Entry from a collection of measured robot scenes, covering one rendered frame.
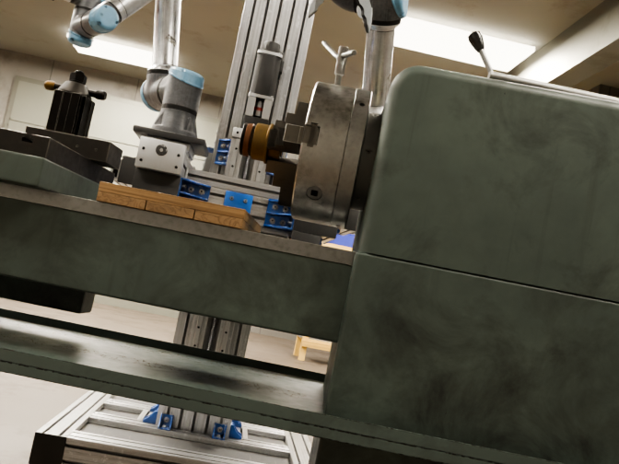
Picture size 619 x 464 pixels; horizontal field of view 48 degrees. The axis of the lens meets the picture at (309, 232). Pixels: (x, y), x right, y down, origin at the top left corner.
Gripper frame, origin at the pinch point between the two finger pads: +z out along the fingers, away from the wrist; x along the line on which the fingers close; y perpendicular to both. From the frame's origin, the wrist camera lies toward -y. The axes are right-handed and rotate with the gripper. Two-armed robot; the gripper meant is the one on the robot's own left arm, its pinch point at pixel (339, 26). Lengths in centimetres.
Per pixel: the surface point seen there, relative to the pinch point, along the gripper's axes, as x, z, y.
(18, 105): 95, 25, 902
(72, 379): 48, 77, -24
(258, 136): 14.7, 27.9, -0.6
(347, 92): -0.1, 15.4, -11.1
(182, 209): 31, 45, -12
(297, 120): 4.8, 22.4, 3.3
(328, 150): 4.7, 28.5, -17.9
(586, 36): -304, -97, 274
